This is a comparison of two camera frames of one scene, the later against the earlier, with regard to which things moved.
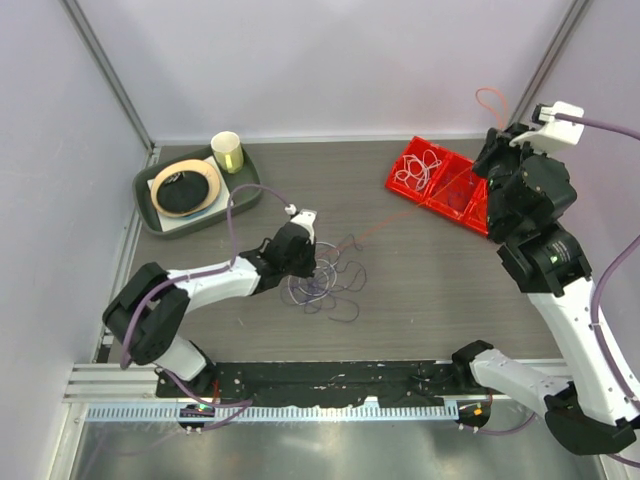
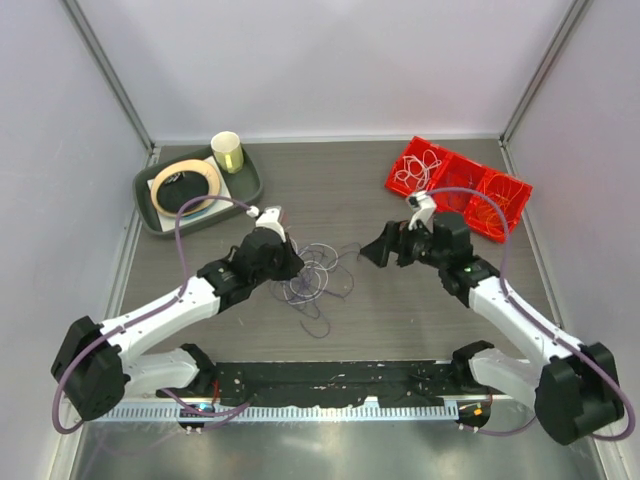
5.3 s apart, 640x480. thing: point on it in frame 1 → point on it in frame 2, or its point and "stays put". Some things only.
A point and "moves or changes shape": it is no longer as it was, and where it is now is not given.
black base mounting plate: x=402 y=383 stays put
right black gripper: x=499 y=146 → x=396 y=238
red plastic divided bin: x=443 y=181 stays put
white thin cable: x=418 y=170 stays put
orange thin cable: x=482 y=185 moves or changes shape
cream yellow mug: x=228 y=150 stays put
